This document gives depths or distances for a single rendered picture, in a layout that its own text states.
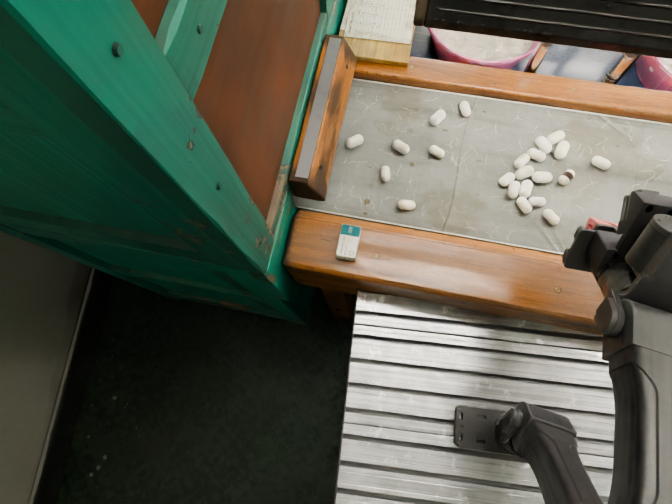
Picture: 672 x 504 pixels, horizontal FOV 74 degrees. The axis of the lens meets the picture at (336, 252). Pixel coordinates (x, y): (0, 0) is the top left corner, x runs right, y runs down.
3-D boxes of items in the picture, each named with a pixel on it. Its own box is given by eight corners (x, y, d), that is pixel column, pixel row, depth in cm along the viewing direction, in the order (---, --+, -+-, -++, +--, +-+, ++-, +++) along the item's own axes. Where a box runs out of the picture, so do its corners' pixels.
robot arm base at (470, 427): (465, 407, 73) (463, 453, 71) (591, 423, 71) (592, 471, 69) (455, 404, 81) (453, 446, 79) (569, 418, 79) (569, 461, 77)
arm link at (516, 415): (516, 407, 67) (506, 445, 66) (574, 428, 66) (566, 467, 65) (503, 404, 73) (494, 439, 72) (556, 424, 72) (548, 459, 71)
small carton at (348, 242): (355, 261, 79) (354, 258, 77) (335, 258, 79) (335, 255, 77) (361, 230, 80) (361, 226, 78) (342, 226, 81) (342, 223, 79)
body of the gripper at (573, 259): (577, 222, 62) (592, 251, 56) (654, 236, 61) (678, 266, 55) (559, 260, 66) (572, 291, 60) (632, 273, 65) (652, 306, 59)
